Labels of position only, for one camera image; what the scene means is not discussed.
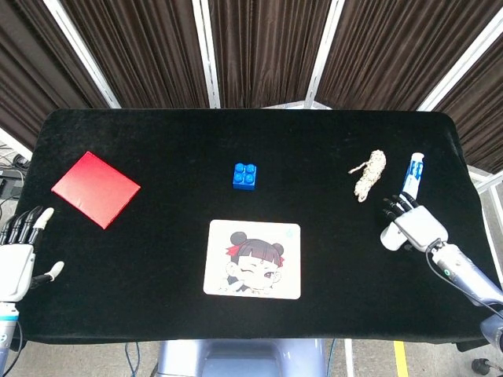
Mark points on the white table leg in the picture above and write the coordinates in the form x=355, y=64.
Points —
x=349, y=359

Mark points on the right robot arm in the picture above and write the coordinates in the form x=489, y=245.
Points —
x=467, y=271

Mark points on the brown pleated curtain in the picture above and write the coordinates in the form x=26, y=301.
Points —
x=393, y=51
x=23, y=78
x=267, y=51
x=479, y=118
x=137, y=51

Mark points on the blue building block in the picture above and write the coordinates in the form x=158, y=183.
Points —
x=244, y=176

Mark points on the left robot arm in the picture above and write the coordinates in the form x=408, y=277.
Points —
x=7, y=326

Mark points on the red flat box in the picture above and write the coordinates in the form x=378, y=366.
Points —
x=96, y=188

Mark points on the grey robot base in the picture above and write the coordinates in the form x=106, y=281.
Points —
x=239, y=359

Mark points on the cartoon girl mouse pad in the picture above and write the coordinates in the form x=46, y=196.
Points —
x=220, y=251

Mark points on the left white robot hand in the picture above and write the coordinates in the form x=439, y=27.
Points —
x=15, y=271

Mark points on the white metal frame post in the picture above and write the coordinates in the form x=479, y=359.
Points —
x=206, y=51
x=463, y=66
x=325, y=51
x=79, y=47

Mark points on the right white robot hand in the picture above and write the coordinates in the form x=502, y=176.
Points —
x=422, y=228

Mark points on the black electronics box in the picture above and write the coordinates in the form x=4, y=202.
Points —
x=8, y=184

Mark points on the blue white toothpaste tube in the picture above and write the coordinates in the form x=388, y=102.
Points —
x=413, y=174

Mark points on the black velvet table cloth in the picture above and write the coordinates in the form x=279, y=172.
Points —
x=177, y=137

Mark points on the black caster wheel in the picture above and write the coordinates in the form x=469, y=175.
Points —
x=481, y=366

